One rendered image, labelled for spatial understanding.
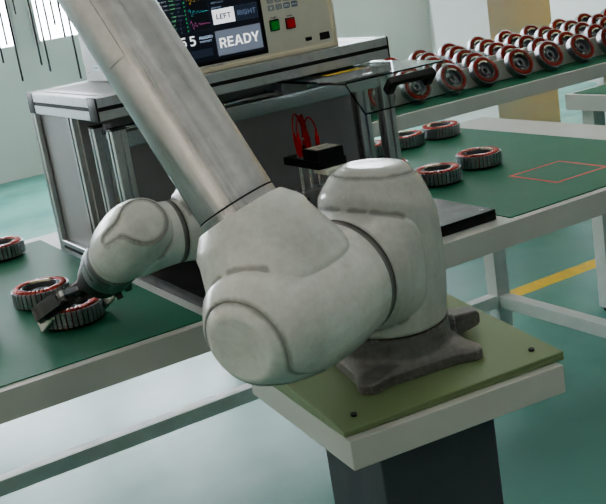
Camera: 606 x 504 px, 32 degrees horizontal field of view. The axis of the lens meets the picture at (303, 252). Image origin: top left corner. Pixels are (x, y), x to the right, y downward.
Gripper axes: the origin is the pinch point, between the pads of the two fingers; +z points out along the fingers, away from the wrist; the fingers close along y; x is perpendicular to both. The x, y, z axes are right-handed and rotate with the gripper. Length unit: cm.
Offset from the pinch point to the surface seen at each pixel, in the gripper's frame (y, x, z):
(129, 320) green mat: -5.8, 6.6, -7.4
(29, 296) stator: 2.2, -8.0, 11.7
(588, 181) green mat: -110, 15, -21
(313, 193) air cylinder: -62, -8, 5
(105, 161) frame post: -21.5, -28.3, 7.1
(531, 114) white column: -385, -75, 234
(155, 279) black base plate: -18.8, -1.3, 3.3
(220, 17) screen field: -48, -44, -13
